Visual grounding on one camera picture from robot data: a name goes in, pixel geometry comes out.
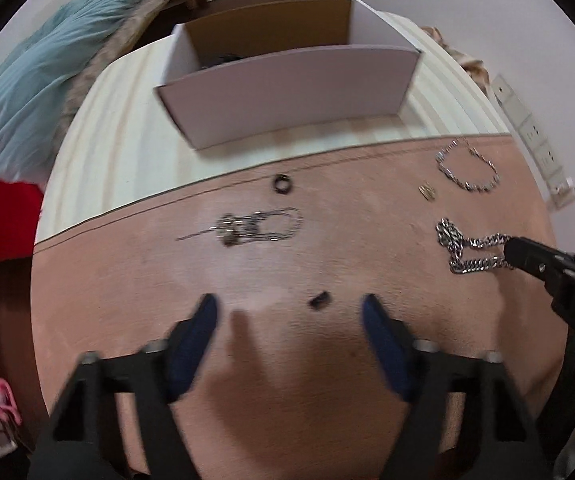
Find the light blue blanket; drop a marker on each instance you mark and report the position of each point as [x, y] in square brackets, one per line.
[42, 75]

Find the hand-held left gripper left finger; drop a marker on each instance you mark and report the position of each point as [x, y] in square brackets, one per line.
[196, 342]

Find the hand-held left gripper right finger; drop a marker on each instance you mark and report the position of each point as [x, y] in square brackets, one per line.
[386, 347]

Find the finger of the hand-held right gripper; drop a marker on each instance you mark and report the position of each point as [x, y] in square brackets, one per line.
[530, 255]

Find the white cardboard box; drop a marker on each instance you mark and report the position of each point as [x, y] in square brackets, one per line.
[287, 90]

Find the pink desk mat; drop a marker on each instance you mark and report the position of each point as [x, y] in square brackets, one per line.
[277, 270]

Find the white power strip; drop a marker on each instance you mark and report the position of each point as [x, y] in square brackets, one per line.
[535, 137]

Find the small black clasp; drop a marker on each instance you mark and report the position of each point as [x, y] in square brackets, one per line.
[320, 301]

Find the red cloth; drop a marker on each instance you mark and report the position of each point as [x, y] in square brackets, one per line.
[7, 220]

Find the beige patterned cloth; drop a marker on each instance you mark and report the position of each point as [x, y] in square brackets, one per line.
[462, 55]

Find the pink slipper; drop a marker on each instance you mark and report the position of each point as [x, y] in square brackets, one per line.
[6, 402]

